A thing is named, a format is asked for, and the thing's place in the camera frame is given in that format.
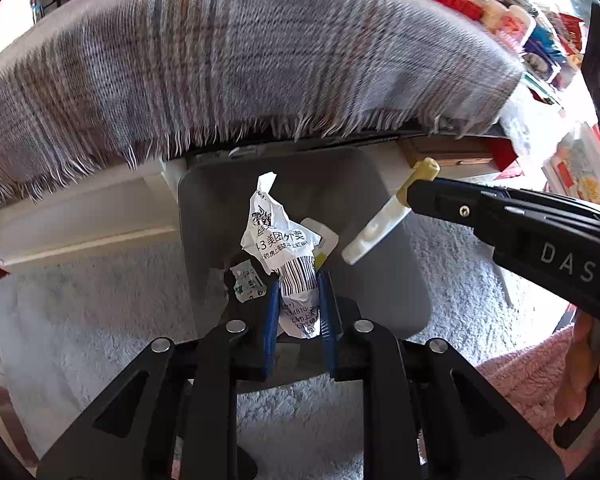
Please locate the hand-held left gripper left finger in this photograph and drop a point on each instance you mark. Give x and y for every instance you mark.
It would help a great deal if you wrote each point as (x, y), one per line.
(271, 320)

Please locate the person's right hand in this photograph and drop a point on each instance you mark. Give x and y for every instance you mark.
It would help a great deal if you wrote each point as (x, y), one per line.
(575, 360)

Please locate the red box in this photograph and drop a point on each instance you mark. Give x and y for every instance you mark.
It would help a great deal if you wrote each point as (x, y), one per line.
(505, 157)

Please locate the wooden box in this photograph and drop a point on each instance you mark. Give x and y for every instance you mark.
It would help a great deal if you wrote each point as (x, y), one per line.
(445, 152)

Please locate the white tube with yellow cap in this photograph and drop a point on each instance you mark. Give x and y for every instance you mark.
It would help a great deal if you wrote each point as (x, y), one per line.
(375, 235)

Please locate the white plastic bag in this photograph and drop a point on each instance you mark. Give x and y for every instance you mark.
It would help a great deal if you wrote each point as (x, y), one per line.
(517, 125)

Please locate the white receipt paper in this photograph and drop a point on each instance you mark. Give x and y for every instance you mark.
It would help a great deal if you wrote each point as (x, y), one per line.
(280, 240)

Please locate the coffee table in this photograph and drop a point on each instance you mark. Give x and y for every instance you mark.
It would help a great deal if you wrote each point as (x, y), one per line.
(80, 220)

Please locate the printed paper bag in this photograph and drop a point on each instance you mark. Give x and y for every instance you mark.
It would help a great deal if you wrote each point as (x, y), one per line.
(575, 165)

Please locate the white shag rug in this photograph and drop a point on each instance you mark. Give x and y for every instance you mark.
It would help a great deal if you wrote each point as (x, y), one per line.
(80, 335)

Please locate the white yellow sachet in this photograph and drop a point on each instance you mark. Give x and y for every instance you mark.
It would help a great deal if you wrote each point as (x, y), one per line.
(320, 240)

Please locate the pink fluffy clothing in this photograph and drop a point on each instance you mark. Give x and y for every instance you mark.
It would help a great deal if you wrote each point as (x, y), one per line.
(520, 385)

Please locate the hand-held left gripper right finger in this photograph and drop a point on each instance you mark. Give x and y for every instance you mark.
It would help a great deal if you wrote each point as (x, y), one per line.
(327, 320)

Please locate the grey plastic bin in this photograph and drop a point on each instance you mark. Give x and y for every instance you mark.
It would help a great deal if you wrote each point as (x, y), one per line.
(380, 280)

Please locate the grey plaid tablecloth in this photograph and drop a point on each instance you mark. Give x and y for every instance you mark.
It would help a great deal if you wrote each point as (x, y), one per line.
(230, 60)

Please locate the small white green packet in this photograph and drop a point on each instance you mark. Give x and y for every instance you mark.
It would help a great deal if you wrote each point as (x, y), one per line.
(247, 282)

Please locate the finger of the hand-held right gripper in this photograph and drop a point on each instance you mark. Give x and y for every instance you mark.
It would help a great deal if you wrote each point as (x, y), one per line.
(445, 205)

